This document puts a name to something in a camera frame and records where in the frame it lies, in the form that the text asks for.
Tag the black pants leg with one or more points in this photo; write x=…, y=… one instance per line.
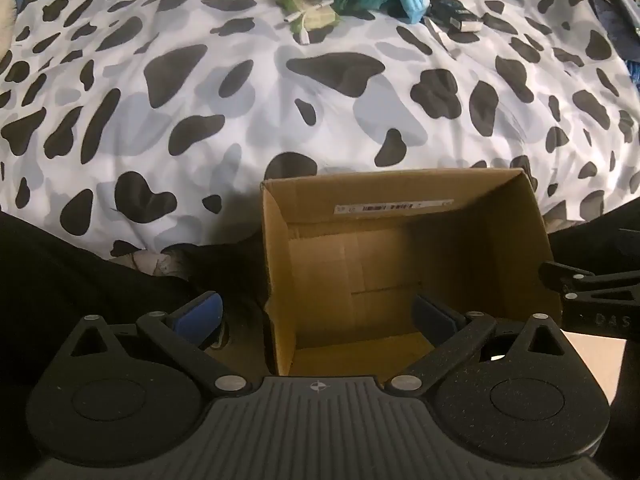
x=75, y=285
x=595, y=230

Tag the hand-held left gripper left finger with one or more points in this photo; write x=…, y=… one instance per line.
x=202, y=316

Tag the cow print blanket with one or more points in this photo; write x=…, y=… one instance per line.
x=250, y=110

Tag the grey cloth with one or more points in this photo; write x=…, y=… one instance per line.
x=150, y=262

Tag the brown cardboard box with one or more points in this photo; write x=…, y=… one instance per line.
x=350, y=260

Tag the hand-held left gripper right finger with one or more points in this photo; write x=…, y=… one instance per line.
x=431, y=316

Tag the green cloth pouch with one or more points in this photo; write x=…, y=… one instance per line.
x=322, y=19

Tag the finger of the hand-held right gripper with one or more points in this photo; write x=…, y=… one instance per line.
x=575, y=280

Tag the black electronic device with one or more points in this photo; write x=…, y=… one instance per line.
x=452, y=10

